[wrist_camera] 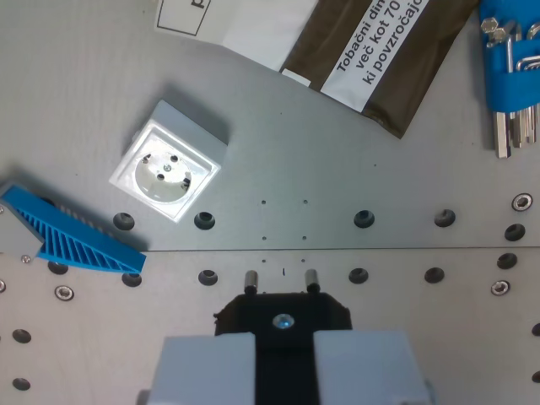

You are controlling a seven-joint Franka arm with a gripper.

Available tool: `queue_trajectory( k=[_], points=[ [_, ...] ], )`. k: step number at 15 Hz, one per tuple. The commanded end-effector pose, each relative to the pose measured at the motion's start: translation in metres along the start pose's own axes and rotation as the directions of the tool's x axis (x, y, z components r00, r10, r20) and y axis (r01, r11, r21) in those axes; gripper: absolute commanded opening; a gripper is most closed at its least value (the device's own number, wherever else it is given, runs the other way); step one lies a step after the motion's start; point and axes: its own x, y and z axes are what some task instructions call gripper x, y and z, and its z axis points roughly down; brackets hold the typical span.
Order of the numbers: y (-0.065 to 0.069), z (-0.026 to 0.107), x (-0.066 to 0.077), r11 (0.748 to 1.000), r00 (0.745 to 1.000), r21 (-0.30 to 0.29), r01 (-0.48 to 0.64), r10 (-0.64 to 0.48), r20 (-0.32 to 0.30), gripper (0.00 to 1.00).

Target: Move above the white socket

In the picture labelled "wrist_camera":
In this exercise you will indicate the blue ribbed plastic wedge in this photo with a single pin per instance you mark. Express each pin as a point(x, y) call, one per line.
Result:
point(80, 240)

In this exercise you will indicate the black two-pin plug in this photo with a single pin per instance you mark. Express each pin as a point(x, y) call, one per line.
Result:
point(284, 308)

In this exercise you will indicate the silver socket head screw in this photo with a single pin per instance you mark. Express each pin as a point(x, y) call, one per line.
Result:
point(64, 292)
point(1, 285)
point(522, 201)
point(500, 287)

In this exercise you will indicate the small silver hex key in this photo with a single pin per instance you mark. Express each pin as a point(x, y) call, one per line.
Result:
point(530, 124)

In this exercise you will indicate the white wall socket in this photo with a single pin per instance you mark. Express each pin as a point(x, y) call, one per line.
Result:
point(169, 169)

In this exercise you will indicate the grey block with screws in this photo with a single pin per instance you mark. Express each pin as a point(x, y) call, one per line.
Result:
point(14, 234)

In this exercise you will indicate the medium silver hex key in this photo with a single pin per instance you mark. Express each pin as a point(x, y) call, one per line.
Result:
point(519, 128)

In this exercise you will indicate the blue hex key holder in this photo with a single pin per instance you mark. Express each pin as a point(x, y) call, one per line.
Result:
point(502, 84)

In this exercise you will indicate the white paper box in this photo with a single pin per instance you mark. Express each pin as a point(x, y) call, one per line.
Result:
point(244, 25)

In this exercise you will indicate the brown tobacco pouch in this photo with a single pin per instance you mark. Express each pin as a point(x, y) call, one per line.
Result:
point(379, 55)

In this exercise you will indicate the large silver hex key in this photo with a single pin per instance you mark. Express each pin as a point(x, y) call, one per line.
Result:
point(503, 135)

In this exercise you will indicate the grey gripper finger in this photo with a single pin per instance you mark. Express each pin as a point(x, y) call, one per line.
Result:
point(363, 371)
point(206, 371)

